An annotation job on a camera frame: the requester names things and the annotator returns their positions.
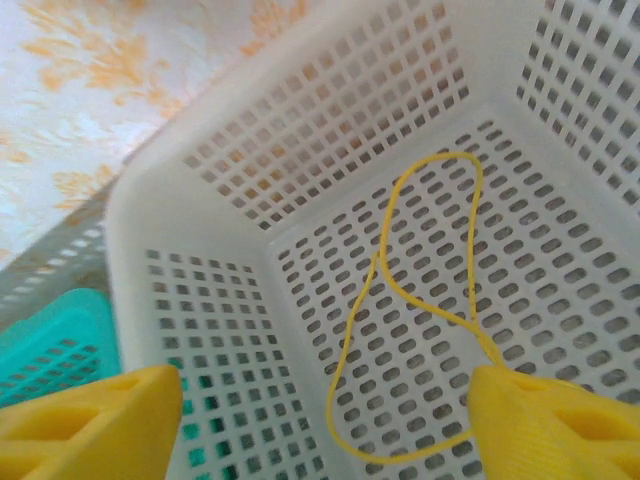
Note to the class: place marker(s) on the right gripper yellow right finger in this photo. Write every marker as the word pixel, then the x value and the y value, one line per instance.
pixel 550 435

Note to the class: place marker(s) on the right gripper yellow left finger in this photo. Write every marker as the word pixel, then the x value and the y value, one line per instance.
pixel 90 430

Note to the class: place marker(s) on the teal plastic mesh basket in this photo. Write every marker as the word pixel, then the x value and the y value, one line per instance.
pixel 60 320

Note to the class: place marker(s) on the grey slotted rear strip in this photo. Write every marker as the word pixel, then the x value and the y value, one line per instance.
pixel 50 260

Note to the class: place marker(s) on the white plastic mesh basket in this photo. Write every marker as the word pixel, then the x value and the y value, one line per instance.
pixel 300 125

